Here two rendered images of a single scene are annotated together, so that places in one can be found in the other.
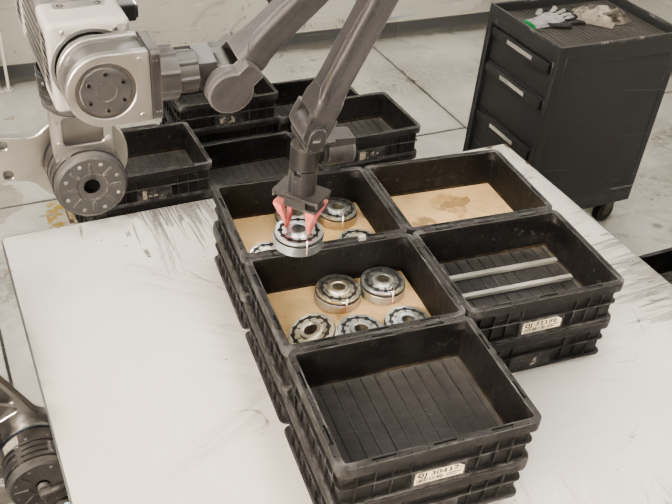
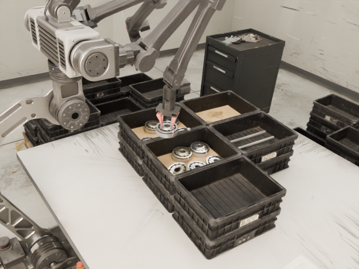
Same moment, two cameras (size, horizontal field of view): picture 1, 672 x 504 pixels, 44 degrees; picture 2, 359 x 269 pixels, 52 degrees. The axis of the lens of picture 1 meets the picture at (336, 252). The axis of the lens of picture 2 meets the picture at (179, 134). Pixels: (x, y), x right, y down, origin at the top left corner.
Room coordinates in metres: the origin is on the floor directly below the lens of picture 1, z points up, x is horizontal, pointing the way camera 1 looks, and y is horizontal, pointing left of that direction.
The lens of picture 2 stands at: (-0.06, 0.30, 1.94)
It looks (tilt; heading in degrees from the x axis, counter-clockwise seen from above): 32 degrees down; 349
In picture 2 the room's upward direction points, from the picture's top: 5 degrees clockwise
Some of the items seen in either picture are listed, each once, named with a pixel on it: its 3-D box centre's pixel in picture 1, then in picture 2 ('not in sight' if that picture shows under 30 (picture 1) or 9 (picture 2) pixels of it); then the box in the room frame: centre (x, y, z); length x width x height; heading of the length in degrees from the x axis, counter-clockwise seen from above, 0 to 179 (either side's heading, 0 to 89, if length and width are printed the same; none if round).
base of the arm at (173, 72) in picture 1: (169, 72); (119, 55); (1.24, 0.30, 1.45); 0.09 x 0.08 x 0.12; 29
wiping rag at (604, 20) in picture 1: (601, 13); (250, 37); (3.30, -0.96, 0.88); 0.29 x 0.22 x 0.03; 119
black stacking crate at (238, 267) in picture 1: (306, 229); (160, 129); (1.66, 0.08, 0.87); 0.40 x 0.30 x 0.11; 114
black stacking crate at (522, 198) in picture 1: (452, 207); (218, 115); (1.82, -0.29, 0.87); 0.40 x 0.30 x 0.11; 114
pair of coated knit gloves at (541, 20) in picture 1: (550, 16); (231, 39); (3.21, -0.74, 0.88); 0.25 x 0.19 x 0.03; 119
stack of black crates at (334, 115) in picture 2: not in sight; (335, 129); (2.42, -1.54, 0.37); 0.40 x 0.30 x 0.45; 29
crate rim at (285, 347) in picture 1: (352, 289); (191, 150); (1.38, -0.04, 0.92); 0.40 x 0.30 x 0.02; 114
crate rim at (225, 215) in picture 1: (307, 211); (161, 122); (1.66, 0.08, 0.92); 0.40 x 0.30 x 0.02; 114
